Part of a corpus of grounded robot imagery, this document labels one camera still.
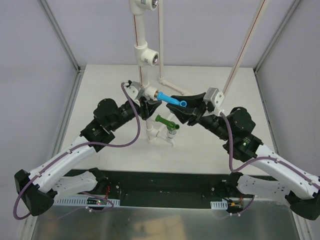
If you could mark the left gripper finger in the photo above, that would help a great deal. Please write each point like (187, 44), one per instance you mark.
(149, 107)
(142, 95)

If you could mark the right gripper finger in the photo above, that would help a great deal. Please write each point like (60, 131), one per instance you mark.
(193, 101)
(186, 115)

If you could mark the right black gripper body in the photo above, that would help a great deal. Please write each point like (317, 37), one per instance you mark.
(200, 111)

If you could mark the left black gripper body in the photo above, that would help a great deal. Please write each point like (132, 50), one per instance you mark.
(143, 109)

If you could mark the blue plastic faucet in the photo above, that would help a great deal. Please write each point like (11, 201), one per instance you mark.
(160, 96)

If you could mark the white pipe assembly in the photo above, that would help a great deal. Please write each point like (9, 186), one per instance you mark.
(146, 56)

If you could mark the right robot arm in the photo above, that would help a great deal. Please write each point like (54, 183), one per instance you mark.
(255, 168)

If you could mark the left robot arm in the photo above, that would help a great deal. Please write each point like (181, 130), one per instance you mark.
(91, 140)

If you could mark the green plastic faucet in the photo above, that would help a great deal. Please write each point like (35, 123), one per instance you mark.
(171, 125)

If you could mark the white plastic faucet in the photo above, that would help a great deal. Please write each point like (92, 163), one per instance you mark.
(169, 137)

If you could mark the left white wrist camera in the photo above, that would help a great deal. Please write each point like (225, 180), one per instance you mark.
(134, 90)

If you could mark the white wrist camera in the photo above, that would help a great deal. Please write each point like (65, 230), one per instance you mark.
(213, 99)
(134, 90)

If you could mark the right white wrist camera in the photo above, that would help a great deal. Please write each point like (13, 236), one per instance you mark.
(213, 99)

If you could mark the left aluminium frame post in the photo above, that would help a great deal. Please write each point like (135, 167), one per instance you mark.
(60, 35)

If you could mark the aluminium frame post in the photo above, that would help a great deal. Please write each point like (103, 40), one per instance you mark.
(295, 4)
(60, 35)

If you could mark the front aluminium rail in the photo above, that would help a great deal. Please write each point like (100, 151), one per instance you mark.
(69, 186)

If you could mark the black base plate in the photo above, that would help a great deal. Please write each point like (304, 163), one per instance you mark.
(165, 190)

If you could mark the right white cable duct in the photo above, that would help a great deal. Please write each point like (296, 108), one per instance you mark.
(219, 205)

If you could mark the white cable duct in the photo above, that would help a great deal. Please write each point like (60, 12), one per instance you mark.
(219, 205)
(86, 201)

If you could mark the left white cable duct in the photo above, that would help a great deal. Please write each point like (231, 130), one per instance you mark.
(86, 201)

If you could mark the right aluminium frame post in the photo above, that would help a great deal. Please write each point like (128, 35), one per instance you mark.
(295, 4)

